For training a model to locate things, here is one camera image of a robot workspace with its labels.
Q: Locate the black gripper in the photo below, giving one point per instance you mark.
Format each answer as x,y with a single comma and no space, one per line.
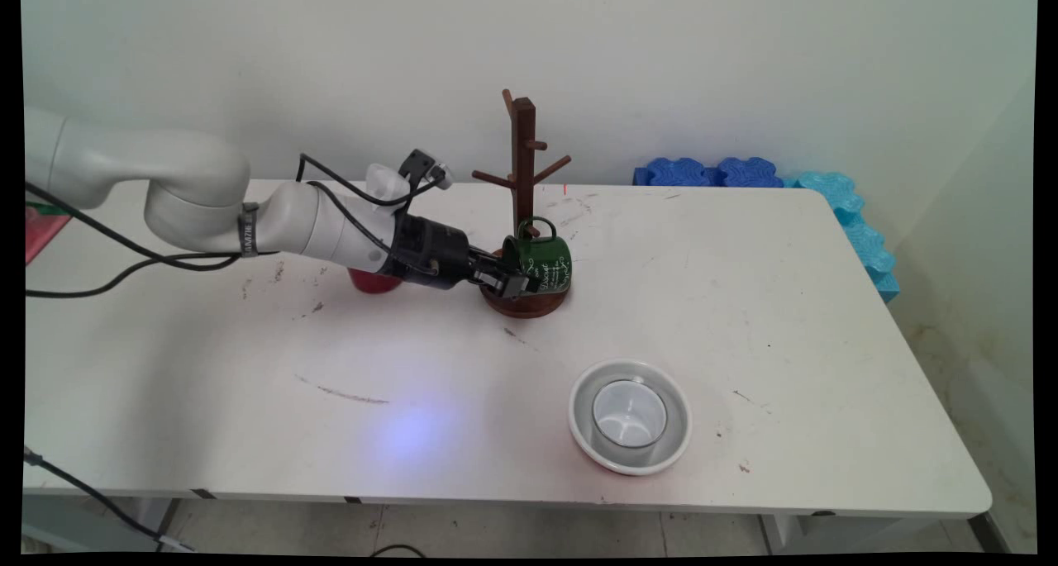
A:
430,252

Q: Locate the green enamel mug white print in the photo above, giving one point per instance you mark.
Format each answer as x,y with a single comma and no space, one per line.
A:
547,264

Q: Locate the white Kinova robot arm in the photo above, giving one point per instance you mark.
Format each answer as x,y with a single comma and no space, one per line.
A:
190,190

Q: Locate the dark wooden mug tree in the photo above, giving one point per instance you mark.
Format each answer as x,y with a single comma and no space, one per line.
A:
523,153

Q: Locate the red enamel mug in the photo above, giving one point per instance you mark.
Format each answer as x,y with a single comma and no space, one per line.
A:
376,282

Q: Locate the white cup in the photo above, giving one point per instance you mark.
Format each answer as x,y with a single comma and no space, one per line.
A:
628,417

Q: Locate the dark blue foam mat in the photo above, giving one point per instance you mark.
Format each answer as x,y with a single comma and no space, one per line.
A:
748,173
674,172

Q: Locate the white bowl red underside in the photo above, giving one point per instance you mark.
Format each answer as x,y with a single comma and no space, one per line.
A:
674,434

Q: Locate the light blue foam mat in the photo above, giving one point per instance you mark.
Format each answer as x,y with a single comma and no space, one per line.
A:
864,244
886,285
831,190

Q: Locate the green foam mat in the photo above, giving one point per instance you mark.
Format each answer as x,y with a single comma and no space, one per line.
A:
50,209

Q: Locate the pink foam mat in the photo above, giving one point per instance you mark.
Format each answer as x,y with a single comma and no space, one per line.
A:
41,235

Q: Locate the wrist camera on white mount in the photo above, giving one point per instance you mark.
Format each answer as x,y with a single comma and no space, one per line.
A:
413,173

